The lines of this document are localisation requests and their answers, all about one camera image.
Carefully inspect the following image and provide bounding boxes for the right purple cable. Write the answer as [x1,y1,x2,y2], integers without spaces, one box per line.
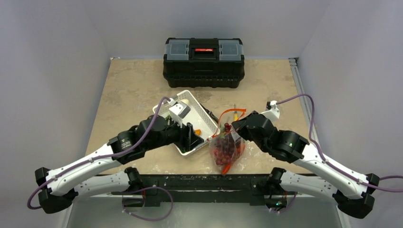
[275,94,403,193]

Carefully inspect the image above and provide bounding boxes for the black wire stripper pliers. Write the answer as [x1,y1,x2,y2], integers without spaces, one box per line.
[201,105,219,124]

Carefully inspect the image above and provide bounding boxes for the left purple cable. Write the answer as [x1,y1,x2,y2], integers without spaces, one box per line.
[27,96,172,210]

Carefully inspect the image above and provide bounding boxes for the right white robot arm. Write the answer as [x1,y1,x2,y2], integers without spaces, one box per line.
[231,112,380,219]

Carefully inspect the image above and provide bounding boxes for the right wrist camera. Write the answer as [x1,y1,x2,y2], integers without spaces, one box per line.
[260,100,280,122]

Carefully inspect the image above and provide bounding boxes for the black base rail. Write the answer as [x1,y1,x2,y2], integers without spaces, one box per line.
[112,173,316,209]

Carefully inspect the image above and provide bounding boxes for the orange plastic carrot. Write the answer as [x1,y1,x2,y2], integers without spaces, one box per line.
[221,143,245,175]

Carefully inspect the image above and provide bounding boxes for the aluminium table edge rail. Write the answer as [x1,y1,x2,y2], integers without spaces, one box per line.
[288,57,322,149]

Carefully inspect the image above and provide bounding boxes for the yellow handled screwdriver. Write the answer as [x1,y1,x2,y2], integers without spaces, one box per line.
[233,104,239,121]

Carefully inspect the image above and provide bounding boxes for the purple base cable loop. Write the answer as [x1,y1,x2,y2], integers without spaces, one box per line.
[121,185,174,221]

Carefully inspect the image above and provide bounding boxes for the red grape bunch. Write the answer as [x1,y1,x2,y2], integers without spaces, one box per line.
[211,123,242,166]

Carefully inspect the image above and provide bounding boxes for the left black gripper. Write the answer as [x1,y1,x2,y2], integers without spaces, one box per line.
[146,115,204,151]

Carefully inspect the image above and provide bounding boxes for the clear zip top bag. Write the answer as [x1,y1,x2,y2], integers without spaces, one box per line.
[208,108,246,175]

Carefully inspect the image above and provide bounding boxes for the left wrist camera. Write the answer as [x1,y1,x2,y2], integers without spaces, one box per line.
[168,102,191,128]

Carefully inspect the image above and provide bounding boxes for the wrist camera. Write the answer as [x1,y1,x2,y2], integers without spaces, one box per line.
[260,100,280,122]
[168,102,191,128]

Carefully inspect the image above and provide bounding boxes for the white plastic basket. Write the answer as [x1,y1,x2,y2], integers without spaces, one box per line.
[152,90,218,156]

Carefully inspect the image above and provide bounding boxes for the black plastic toolbox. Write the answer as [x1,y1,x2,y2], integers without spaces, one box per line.
[163,38,245,88]

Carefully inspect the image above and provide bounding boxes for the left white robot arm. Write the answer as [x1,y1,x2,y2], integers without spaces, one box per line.
[27,114,206,214]

